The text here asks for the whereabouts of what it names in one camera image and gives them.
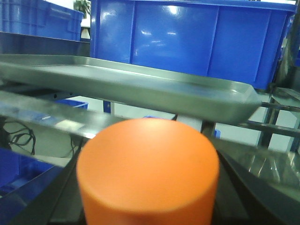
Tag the orange cylindrical capacitor 4680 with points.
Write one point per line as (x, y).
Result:
(148, 172)

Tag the blue ribbed crate left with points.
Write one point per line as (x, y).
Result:
(40, 18)

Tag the blue bin lower left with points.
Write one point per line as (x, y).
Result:
(16, 170)

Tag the large blue plastic bin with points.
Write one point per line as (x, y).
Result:
(237, 40)

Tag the stainless steel shelf frame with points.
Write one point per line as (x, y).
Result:
(258, 186)

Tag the potted green plant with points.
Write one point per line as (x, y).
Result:
(83, 6)

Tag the grey metal tray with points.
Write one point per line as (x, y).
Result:
(195, 96)

